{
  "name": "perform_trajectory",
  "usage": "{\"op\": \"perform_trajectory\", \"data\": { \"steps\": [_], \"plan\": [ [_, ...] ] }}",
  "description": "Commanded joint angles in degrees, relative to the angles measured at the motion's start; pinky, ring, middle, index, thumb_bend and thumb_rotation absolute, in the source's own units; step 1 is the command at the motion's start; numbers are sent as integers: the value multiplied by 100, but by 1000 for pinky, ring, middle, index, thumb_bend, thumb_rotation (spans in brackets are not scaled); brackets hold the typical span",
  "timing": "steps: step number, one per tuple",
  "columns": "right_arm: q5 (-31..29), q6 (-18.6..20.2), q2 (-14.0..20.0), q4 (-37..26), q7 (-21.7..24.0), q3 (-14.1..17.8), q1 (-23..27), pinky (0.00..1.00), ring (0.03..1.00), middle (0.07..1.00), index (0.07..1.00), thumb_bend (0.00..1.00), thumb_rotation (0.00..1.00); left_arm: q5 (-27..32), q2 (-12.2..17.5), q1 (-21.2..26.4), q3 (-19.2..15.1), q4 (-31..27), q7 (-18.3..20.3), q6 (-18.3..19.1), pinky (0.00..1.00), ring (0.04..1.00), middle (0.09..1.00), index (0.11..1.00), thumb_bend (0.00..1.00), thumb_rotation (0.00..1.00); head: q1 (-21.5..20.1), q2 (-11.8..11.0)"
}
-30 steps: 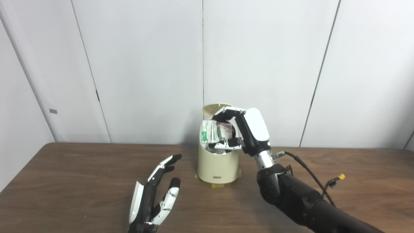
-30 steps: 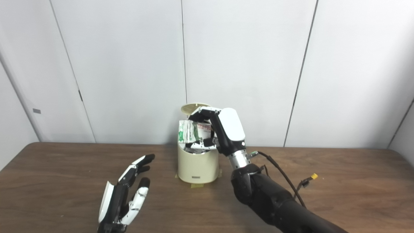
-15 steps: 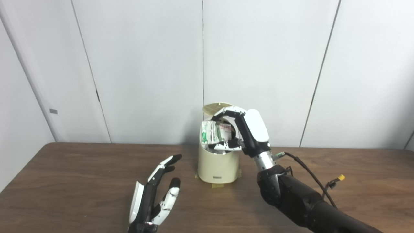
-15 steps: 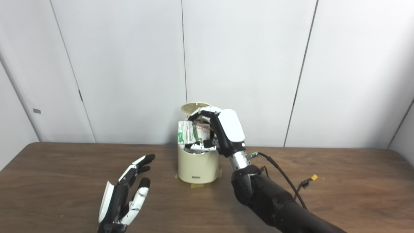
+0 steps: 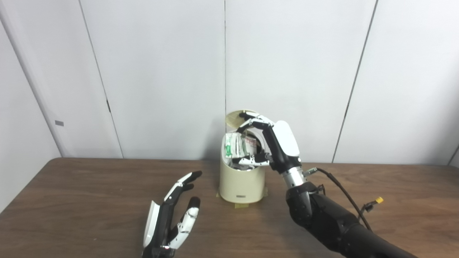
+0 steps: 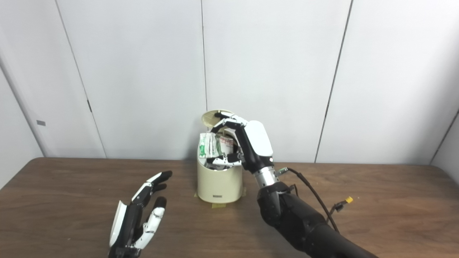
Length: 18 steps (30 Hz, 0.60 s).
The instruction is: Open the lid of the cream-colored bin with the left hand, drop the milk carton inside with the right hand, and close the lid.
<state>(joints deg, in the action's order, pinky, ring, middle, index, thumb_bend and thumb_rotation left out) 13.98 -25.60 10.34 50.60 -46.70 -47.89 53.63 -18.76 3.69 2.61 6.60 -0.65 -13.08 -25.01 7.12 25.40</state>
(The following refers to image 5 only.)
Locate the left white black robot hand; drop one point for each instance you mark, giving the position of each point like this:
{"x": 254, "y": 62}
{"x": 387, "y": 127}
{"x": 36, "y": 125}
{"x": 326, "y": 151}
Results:
{"x": 159, "y": 225}

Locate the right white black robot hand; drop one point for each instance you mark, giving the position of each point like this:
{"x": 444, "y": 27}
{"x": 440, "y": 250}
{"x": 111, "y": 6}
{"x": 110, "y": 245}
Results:
{"x": 285, "y": 143}

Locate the green white milk carton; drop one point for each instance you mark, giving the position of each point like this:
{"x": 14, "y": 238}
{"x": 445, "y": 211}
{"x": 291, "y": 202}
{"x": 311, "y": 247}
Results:
{"x": 233, "y": 146}

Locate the cream round bin lid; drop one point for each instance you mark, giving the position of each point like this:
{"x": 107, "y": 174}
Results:
{"x": 232, "y": 120}

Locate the cream-colored trash bin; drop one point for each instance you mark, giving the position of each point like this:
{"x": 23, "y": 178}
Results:
{"x": 242, "y": 184}

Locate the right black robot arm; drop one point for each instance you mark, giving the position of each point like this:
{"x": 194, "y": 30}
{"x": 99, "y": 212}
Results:
{"x": 333, "y": 222}

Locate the black wall panel hinge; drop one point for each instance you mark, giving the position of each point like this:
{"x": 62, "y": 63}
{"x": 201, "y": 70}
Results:
{"x": 108, "y": 106}

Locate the grey wall label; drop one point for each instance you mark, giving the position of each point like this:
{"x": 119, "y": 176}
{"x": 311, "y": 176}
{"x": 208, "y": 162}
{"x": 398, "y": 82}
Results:
{"x": 59, "y": 123}

